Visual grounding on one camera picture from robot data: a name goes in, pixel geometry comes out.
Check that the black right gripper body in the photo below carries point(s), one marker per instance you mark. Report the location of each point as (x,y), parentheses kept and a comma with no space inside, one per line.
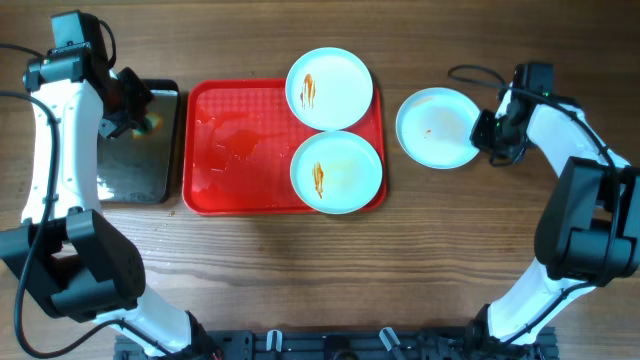
(495,134)

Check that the white plate top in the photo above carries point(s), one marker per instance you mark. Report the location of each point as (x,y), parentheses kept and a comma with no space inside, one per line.
(329,89)

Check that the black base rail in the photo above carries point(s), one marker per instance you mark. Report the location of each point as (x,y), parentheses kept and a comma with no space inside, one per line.
(427,344)

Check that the red plastic tray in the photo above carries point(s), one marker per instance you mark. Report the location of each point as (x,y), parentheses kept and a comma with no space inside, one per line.
(240,138)

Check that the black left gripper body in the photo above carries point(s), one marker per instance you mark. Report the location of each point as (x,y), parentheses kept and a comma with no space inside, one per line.
(128,105)

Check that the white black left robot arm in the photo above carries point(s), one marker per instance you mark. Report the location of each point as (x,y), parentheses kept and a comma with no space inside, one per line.
(65,255)

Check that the green yellow sponge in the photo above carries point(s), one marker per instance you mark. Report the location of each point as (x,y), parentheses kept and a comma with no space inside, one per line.
(153,122)

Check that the white plate bottom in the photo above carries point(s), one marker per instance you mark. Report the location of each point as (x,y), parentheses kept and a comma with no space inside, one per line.
(336,172)

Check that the white plate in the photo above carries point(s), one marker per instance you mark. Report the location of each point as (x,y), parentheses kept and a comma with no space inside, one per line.
(336,172)
(434,126)
(329,89)

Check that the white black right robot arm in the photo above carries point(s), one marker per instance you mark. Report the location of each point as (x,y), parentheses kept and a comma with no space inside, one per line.
(588,234)

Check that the black water tray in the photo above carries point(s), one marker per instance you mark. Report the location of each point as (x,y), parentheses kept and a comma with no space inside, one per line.
(139,170)

